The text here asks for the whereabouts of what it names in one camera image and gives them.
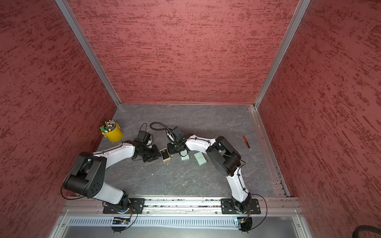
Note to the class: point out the left aluminium corner post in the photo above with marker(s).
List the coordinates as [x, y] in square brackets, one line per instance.
[79, 34]

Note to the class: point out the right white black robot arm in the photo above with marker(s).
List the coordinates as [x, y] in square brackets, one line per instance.
[226, 160]

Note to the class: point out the yellow pen cup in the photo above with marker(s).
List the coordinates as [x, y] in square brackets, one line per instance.
[115, 135]

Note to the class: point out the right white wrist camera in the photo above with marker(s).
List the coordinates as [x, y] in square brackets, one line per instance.
[177, 133]

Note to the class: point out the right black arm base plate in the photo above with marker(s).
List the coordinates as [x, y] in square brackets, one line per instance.
[231, 206]

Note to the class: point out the front aluminium rail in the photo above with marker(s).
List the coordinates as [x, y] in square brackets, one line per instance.
[190, 206]

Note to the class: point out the pale green box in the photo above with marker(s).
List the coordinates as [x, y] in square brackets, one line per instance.
[184, 155]

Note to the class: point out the red marker pen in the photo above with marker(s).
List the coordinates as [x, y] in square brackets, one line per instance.
[246, 141]

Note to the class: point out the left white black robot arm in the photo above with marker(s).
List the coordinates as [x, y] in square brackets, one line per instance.
[87, 177]

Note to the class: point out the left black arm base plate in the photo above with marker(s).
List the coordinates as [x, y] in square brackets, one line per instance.
[126, 206]

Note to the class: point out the right aluminium corner post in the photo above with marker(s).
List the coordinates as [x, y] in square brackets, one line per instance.
[290, 32]

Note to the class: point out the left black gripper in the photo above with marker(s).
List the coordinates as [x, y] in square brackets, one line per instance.
[155, 155]

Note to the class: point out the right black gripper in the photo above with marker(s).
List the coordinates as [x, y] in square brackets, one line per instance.
[170, 148]

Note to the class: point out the pale green lift-off lid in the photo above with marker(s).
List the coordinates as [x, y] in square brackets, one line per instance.
[200, 158]

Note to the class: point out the pens in cup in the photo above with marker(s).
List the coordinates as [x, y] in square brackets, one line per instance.
[108, 126]

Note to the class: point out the aluminium corner post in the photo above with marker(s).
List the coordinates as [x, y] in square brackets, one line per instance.
[290, 32]
[79, 34]

